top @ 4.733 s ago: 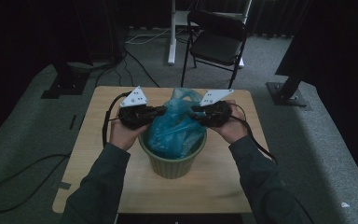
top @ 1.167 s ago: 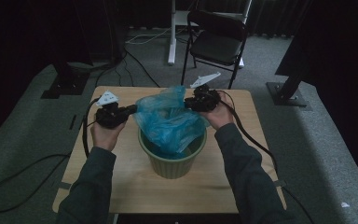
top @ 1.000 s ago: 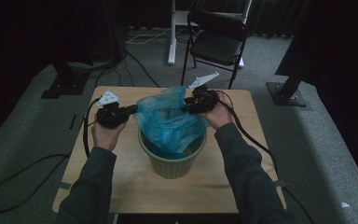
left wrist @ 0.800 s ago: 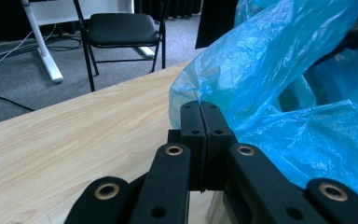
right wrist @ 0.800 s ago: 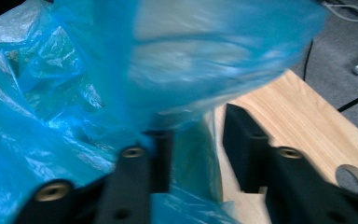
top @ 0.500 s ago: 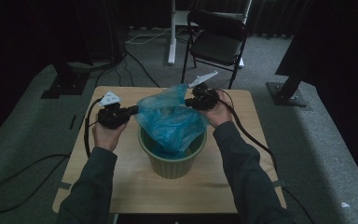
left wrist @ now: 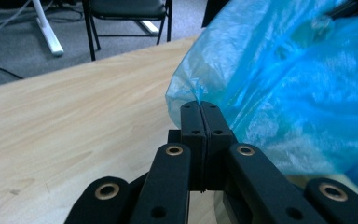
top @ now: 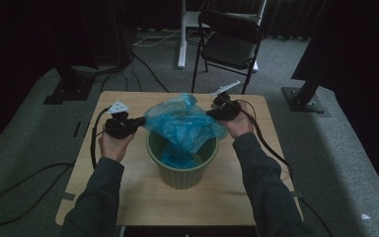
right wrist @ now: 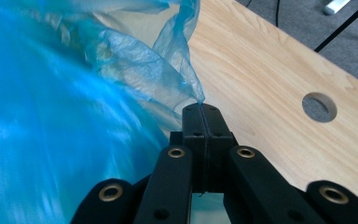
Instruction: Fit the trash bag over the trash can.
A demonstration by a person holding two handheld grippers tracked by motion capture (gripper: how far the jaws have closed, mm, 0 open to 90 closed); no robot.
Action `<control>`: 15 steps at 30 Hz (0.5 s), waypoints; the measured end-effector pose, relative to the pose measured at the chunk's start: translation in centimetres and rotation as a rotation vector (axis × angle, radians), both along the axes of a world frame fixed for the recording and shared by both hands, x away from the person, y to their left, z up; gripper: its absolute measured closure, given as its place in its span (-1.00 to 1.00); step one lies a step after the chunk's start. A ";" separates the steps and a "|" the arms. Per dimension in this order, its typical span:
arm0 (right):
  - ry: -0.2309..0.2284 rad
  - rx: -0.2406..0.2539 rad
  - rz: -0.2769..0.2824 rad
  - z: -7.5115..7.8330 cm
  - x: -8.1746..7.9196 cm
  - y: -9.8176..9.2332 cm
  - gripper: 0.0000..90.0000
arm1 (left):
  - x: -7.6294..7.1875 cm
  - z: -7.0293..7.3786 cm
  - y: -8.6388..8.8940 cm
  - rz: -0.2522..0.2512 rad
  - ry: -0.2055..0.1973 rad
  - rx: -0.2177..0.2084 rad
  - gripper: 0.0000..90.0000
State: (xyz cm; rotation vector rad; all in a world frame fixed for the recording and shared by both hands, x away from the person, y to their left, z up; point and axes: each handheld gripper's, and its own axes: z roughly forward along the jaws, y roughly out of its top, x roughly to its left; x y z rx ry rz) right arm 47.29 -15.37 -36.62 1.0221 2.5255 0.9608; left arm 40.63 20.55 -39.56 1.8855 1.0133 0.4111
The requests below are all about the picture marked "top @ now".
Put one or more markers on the white paper scrap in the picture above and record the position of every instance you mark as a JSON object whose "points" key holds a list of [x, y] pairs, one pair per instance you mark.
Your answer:
{"points": [[365, 216]]}

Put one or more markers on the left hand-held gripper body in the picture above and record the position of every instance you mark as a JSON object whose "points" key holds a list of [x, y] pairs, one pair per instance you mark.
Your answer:
{"points": [[120, 126]]}

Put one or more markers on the person's right hand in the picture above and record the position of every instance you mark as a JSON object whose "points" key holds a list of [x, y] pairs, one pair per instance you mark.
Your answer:
{"points": [[242, 126]]}

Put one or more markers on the dark curtain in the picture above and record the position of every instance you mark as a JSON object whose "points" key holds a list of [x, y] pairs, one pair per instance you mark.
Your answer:
{"points": [[13, 49], [358, 49]]}

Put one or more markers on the blue plastic bag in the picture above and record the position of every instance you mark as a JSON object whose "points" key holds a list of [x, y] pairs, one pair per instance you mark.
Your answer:
{"points": [[181, 125]]}

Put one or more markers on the black tape strip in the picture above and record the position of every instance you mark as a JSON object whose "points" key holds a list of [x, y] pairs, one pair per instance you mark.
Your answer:
{"points": [[77, 129]]}

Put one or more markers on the grey tape piece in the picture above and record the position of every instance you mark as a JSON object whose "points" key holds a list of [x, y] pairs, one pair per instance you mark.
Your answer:
{"points": [[68, 196], [297, 193]]}

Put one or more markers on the person's left hand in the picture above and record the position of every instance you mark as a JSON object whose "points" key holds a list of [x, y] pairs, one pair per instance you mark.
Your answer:
{"points": [[113, 148]]}

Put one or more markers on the black stand base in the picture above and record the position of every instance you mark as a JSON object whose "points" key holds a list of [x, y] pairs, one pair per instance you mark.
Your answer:
{"points": [[304, 98], [69, 90]]}

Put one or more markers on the green ribbed waste bin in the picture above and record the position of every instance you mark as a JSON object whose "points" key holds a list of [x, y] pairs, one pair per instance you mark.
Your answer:
{"points": [[181, 179]]}

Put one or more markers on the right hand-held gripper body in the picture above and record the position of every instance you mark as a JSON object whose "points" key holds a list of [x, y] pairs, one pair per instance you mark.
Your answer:
{"points": [[227, 108]]}

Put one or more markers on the black folding chair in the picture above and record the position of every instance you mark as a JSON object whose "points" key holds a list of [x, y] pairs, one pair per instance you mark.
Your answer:
{"points": [[230, 49]]}

